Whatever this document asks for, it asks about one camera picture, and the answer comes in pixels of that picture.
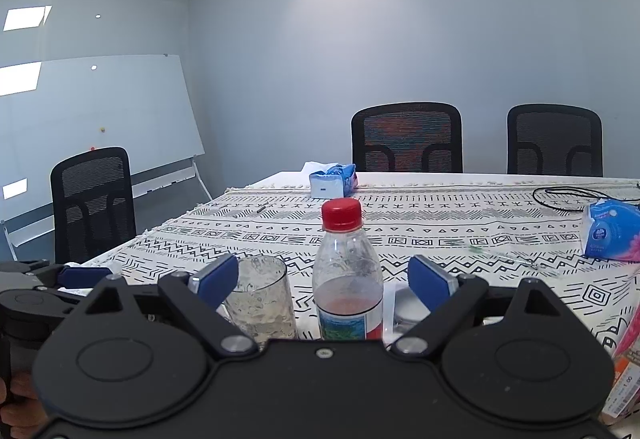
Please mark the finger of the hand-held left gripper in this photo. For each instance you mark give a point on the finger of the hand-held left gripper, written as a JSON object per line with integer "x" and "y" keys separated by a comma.
{"x": 82, "y": 276}

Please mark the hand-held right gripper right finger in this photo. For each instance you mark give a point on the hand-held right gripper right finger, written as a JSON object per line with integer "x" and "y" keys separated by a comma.
{"x": 425, "y": 279}

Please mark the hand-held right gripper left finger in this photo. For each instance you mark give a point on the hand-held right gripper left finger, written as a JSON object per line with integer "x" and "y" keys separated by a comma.
{"x": 220, "y": 276}

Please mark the clear drinking glass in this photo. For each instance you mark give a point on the clear drinking glass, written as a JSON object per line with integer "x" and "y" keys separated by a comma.
{"x": 262, "y": 299}

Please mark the clear plastic bottle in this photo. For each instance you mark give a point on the clear plastic bottle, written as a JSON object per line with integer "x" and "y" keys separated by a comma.
{"x": 347, "y": 279}

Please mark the person's left hand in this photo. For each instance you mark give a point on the person's left hand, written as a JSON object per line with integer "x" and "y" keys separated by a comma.
{"x": 22, "y": 389}

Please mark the small white round container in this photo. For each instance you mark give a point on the small white round container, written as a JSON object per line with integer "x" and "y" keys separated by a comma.
{"x": 407, "y": 314}

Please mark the patterned black white tablecloth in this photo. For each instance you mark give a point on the patterned black white tablecloth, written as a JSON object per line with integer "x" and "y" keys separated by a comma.
{"x": 450, "y": 229}

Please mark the black mesh office chair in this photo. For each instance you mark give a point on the black mesh office chair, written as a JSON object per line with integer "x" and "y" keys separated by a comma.
{"x": 406, "y": 136}
{"x": 92, "y": 204}
{"x": 554, "y": 139}

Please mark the whiteboard on stand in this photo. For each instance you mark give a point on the whiteboard on stand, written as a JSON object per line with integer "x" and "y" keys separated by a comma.
{"x": 100, "y": 119}

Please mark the blue pink tissue pack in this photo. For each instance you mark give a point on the blue pink tissue pack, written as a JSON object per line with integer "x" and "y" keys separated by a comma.
{"x": 610, "y": 231}

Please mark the pink packet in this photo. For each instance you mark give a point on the pink packet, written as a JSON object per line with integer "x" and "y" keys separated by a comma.
{"x": 631, "y": 329}

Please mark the orange white label card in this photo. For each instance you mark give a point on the orange white label card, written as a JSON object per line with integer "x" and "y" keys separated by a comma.
{"x": 625, "y": 389}

